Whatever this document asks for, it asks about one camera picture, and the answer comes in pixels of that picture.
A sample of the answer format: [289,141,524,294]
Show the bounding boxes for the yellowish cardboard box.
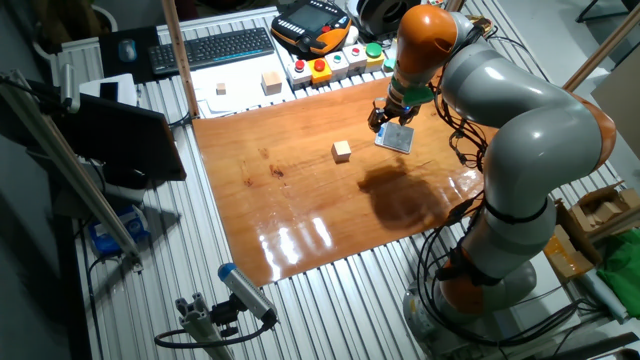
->
[543,224,596,281]

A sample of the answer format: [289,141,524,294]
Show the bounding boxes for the orange black teach pendant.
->
[270,0,353,56]

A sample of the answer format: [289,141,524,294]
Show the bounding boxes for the black filament spool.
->
[347,0,426,39]

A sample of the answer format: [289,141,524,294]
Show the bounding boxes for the silver digital pocket scale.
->
[373,121,416,155]

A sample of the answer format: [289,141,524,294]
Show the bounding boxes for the blue white plastic package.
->
[88,204,151,259]

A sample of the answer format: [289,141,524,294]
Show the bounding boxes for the black camera cable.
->
[153,319,276,350]

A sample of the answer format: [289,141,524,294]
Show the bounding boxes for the silver depth camera blue end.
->
[217,262,279,325]

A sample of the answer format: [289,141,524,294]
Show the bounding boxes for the black mouse pad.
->
[98,25,161,85]

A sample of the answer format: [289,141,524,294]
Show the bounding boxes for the blue grey computer mouse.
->
[117,38,138,64]

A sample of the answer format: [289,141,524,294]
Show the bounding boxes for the large wooden cube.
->
[260,70,284,96]

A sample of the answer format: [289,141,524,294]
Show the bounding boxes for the white box small red button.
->
[342,43,369,75]

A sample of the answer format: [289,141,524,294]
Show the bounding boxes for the white box small green button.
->
[324,50,350,81]

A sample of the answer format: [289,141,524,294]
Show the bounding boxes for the white paper sheets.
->
[189,52,296,119]

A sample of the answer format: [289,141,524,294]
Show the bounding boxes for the brown open cardboard box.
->
[554,182,640,241]

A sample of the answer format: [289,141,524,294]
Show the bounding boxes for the green wrist mount plate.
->
[382,58,435,107]

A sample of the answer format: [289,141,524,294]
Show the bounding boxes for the white paper roll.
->
[574,269,629,324]

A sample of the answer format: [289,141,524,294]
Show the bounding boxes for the long aluminium frame bar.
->
[0,69,144,271]

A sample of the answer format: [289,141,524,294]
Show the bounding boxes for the white box large red button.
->
[286,58,314,90]

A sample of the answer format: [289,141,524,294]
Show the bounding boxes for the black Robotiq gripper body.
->
[380,97,409,124]

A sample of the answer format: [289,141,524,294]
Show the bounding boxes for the yellow box red button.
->
[307,58,334,86]

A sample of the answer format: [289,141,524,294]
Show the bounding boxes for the wooden frame post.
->
[562,4,640,93]
[160,0,201,120]

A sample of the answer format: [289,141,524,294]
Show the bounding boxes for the black flat monitor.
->
[49,92,188,182]

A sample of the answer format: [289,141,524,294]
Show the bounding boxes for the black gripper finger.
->
[367,102,389,134]
[398,103,422,127]

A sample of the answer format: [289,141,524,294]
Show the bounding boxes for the green cloth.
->
[597,239,640,319]

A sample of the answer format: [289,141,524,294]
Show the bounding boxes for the yellow box green button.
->
[363,42,386,71]

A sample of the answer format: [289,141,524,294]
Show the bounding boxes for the white black desktop device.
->
[78,73,138,107]

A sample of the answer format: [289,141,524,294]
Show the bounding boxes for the aluminium profile bracket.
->
[174,293,236,360]

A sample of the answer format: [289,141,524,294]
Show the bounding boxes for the glossy wooden board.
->
[192,74,499,289]

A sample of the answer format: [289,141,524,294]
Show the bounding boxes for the black computer keyboard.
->
[147,26,276,77]

